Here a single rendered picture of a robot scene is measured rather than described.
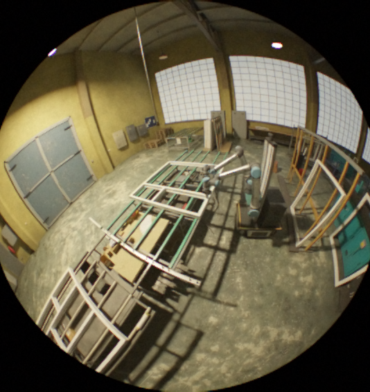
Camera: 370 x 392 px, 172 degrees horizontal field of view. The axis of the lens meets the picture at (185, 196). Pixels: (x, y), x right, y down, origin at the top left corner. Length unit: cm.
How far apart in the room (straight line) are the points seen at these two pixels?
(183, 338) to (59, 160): 737
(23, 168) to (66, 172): 245
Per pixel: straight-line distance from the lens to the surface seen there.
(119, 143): 819
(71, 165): 705
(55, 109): 760
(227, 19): 975
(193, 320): 221
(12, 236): 772
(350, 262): 372
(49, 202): 710
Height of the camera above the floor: 218
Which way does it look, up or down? 39 degrees down
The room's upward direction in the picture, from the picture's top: 12 degrees counter-clockwise
